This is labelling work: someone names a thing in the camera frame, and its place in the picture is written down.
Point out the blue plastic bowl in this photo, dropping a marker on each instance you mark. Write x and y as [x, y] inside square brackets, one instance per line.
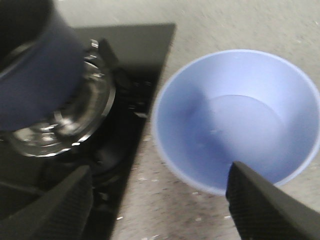
[238, 105]

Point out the dark blue cooking pot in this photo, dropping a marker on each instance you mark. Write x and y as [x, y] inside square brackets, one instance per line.
[41, 62]

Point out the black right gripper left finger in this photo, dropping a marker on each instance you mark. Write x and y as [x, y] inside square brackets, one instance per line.
[60, 214]

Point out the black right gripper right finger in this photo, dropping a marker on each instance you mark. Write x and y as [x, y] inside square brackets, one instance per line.
[261, 211]

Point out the black glass gas stove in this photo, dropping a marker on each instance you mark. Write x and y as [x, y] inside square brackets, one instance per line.
[142, 50]

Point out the black burner with pot support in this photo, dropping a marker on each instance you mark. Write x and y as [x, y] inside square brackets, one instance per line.
[96, 127]

